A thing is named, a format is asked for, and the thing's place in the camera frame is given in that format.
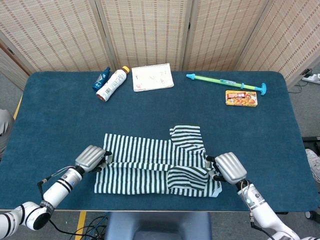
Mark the grey trouser leg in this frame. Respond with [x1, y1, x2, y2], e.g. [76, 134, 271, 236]
[0, 109, 15, 157]

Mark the white bottle with yellow cap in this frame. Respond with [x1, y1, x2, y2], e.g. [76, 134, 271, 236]
[95, 65, 130, 102]

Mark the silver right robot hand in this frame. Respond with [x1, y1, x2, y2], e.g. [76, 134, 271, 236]
[205, 151, 248, 186]

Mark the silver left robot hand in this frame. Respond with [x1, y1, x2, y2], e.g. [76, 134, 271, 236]
[74, 145, 113, 174]

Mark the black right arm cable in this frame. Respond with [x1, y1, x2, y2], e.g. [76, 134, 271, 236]
[249, 216, 276, 238]

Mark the green white striped T-shirt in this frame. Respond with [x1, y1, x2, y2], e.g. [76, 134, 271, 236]
[93, 125, 223, 198]

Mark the small dark blue bottle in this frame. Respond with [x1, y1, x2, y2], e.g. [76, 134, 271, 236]
[92, 66, 111, 92]

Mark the white power strip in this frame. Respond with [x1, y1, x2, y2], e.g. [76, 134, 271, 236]
[301, 67, 320, 85]

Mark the green blue water squirter toy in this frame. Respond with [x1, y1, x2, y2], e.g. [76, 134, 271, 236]
[185, 72, 267, 96]

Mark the woven folding screen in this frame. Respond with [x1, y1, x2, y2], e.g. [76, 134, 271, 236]
[0, 0, 320, 91]

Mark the white spiral notepad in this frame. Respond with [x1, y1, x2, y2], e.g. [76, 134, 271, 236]
[131, 62, 175, 93]

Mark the black metal floor bar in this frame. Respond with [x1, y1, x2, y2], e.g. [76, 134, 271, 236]
[301, 135, 320, 144]

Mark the yellow curry box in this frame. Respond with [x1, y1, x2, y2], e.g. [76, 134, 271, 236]
[225, 90, 258, 108]

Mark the black caster wheel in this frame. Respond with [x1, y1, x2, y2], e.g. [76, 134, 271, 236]
[305, 210, 320, 221]

